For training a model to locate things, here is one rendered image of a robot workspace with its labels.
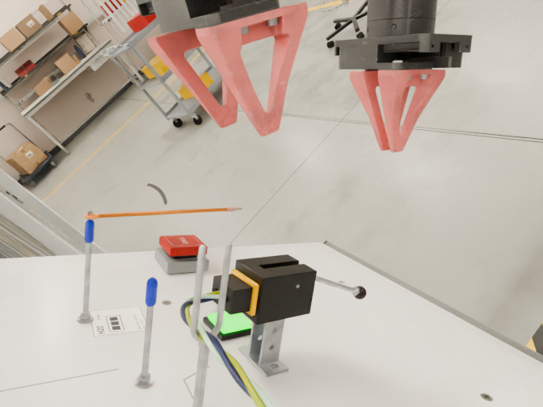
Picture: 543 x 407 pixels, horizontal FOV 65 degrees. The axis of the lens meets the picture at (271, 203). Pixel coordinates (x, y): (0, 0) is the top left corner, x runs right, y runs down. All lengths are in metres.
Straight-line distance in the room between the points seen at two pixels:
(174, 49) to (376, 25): 0.17
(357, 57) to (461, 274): 1.39
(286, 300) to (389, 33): 0.23
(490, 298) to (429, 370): 1.20
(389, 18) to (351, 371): 0.30
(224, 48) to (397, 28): 0.18
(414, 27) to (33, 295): 0.44
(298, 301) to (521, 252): 1.41
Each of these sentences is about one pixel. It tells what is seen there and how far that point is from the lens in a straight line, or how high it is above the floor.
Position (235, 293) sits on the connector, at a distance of 0.33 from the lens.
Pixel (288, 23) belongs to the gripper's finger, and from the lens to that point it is 0.27.
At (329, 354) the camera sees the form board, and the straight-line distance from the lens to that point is 0.43.
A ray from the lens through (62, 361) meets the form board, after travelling 0.40.
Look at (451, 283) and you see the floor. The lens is 1.71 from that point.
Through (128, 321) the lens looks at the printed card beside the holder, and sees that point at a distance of 0.45.
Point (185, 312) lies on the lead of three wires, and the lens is 0.28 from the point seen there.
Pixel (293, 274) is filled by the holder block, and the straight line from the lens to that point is 0.35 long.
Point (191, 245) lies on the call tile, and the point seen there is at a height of 1.10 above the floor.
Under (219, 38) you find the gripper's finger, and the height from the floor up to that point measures 1.32.
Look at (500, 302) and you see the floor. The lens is 1.63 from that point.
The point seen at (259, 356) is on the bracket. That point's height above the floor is 1.09.
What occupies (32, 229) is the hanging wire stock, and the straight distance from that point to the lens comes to 1.05.
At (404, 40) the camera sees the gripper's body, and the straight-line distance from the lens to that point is 0.37.
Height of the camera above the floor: 1.37
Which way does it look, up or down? 32 degrees down
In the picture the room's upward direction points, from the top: 40 degrees counter-clockwise
